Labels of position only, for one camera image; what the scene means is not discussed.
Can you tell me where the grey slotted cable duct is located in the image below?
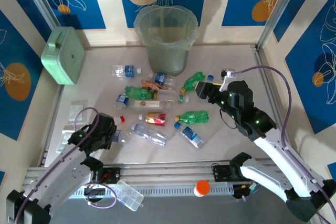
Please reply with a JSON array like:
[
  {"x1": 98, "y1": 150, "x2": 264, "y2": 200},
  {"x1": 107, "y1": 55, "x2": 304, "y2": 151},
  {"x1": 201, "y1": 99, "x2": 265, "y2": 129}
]
[{"x1": 70, "y1": 185, "x2": 235, "y2": 198}]

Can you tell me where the thin black wire loop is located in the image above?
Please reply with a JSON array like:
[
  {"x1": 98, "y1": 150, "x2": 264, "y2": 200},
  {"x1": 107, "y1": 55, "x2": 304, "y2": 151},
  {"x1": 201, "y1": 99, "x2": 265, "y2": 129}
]
[{"x1": 219, "y1": 108, "x2": 238, "y2": 130}]

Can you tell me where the mint green plastic case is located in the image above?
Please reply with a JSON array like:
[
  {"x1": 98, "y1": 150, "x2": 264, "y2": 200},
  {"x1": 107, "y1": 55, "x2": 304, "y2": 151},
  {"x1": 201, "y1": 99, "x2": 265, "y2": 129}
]
[{"x1": 40, "y1": 26, "x2": 86, "y2": 86}]

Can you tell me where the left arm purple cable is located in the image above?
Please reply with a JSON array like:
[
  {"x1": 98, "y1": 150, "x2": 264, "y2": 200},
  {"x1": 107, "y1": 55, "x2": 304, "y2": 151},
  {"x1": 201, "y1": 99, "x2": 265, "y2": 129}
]
[{"x1": 14, "y1": 107, "x2": 118, "y2": 224}]

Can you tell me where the small circuit board with wires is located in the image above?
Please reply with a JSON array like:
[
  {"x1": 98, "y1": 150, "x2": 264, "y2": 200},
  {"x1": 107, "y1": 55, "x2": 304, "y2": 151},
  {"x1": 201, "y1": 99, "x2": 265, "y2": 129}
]
[
  {"x1": 233, "y1": 183, "x2": 260, "y2": 201},
  {"x1": 83, "y1": 183, "x2": 107, "y2": 198}
]

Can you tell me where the small clear plastic bottle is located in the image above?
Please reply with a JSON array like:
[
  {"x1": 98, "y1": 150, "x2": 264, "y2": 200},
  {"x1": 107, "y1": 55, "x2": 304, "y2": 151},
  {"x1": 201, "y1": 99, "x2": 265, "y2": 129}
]
[{"x1": 112, "y1": 129, "x2": 133, "y2": 144}]

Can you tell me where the clear bottle white label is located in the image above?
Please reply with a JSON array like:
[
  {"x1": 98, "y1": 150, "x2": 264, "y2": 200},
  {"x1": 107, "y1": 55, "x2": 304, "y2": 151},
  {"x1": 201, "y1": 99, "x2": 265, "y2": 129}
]
[{"x1": 128, "y1": 100, "x2": 173, "y2": 111}]

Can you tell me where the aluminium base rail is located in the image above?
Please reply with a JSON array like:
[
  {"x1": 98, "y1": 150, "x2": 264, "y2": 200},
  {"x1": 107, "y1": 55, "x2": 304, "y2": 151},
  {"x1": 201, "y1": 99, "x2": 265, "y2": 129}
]
[{"x1": 25, "y1": 158, "x2": 308, "y2": 187}]

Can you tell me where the clear bottle blue cap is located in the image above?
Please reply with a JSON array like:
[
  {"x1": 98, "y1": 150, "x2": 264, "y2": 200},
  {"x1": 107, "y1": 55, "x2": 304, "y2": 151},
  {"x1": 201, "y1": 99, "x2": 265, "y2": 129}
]
[{"x1": 174, "y1": 121, "x2": 205, "y2": 151}]

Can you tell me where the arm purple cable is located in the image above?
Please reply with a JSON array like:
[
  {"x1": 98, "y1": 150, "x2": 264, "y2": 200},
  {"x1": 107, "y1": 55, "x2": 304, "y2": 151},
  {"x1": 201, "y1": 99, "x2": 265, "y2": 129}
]
[
  {"x1": 14, "y1": 107, "x2": 118, "y2": 224},
  {"x1": 232, "y1": 65, "x2": 336, "y2": 224}
]

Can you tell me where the white plastic holder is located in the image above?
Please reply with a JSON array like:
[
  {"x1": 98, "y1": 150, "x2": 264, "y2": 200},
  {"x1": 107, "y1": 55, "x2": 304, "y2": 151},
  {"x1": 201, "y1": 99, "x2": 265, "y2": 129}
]
[{"x1": 56, "y1": 129, "x2": 76, "y2": 154}]

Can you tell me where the white jar orange lid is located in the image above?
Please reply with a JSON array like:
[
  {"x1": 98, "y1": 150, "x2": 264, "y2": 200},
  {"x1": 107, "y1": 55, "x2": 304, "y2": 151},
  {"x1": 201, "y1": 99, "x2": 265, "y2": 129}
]
[{"x1": 193, "y1": 179, "x2": 211, "y2": 198}]

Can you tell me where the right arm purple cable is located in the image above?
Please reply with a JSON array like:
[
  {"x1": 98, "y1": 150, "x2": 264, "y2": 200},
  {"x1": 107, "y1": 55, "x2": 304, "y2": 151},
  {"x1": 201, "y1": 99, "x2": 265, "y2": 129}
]
[{"x1": 232, "y1": 65, "x2": 336, "y2": 224}]

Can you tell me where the frosted bottle green cap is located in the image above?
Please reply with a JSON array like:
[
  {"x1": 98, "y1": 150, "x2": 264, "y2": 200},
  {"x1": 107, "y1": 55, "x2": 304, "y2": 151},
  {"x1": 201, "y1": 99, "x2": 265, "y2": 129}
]
[{"x1": 156, "y1": 89, "x2": 190, "y2": 104}]

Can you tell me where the clear plastic organizer box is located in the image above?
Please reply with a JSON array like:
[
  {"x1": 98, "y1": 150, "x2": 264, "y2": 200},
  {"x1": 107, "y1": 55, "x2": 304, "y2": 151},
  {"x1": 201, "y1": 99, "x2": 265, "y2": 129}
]
[{"x1": 110, "y1": 180, "x2": 144, "y2": 212}]

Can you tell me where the aluminium side rail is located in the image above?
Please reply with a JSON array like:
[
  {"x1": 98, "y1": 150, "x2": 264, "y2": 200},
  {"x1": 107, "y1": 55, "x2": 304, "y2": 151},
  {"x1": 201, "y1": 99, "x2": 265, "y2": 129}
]
[
  {"x1": 38, "y1": 84, "x2": 65, "y2": 167},
  {"x1": 251, "y1": 44, "x2": 297, "y2": 162}
]

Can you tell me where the long clear ribbed bottle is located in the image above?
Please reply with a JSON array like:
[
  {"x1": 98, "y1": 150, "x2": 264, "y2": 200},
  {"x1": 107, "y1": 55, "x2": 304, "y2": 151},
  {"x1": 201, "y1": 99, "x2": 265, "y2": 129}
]
[{"x1": 130, "y1": 122, "x2": 169, "y2": 147}]

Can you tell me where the translucent trash bin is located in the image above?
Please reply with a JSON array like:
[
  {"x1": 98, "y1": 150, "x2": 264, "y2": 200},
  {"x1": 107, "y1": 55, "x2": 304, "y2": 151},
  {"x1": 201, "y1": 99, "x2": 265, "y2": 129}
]
[{"x1": 133, "y1": 5, "x2": 200, "y2": 77}]

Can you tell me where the red gold label bottle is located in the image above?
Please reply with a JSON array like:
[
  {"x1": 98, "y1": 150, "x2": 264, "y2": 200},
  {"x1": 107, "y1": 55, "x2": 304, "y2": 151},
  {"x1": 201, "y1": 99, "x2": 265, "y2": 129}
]
[{"x1": 138, "y1": 112, "x2": 167, "y2": 127}]

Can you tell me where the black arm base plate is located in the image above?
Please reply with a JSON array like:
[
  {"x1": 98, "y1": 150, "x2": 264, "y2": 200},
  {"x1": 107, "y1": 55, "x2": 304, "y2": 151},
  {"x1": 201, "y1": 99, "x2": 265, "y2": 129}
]
[
  {"x1": 212, "y1": 163, "x2": 233, "y2": 182},
  {"x1": 94, "y1": 167, "x2": 121, "y2": 184}
]

